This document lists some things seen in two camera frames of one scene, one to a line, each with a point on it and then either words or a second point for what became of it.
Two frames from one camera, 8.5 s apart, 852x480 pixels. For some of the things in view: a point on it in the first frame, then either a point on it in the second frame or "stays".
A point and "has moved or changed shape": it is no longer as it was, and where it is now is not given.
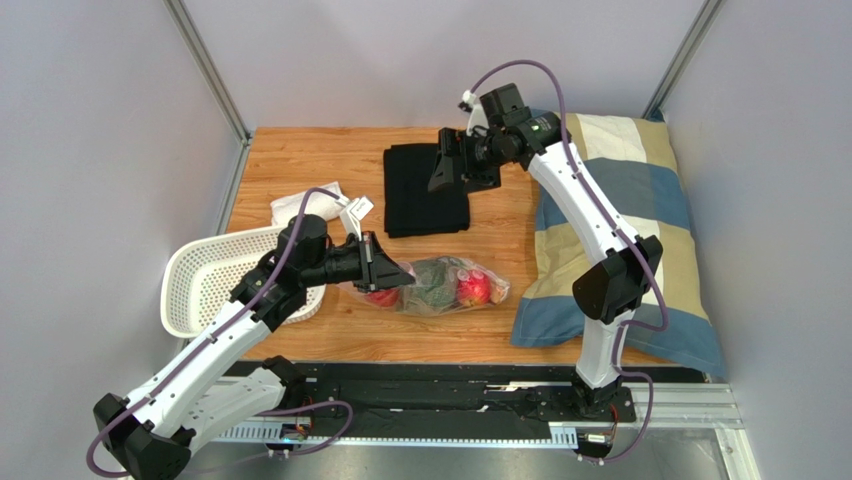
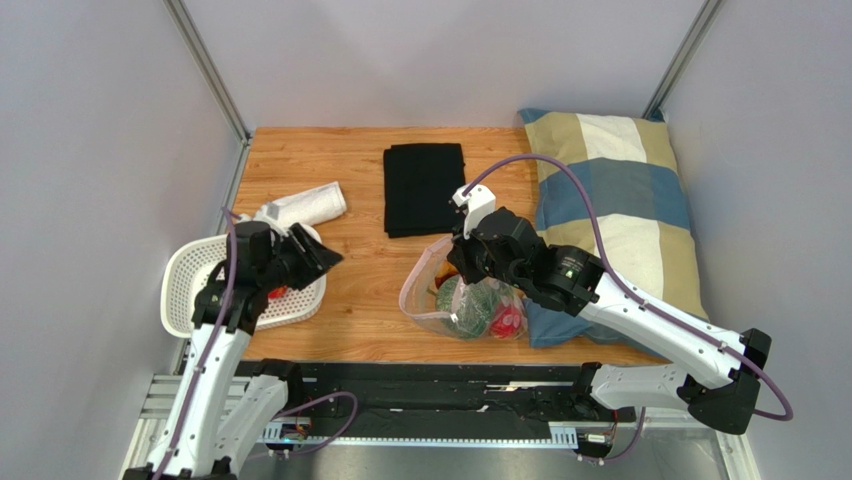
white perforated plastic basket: x=200 y=274 stays
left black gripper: x=377 y=270 → x=320 y=258
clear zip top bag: x=439 y=285 has moved or changed shape
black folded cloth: x=410 y=209 stays
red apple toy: x=474 y=287 → x=506 y=322
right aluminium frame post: x=697 y=32 stays
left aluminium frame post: x=215 y=81 stays
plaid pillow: x=629 y=163 stays
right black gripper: x=454 y=157 → x=470 y=254
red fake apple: x=386 y=298 has moved or changed shape
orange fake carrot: x=497 y=293 → x=445 y=270
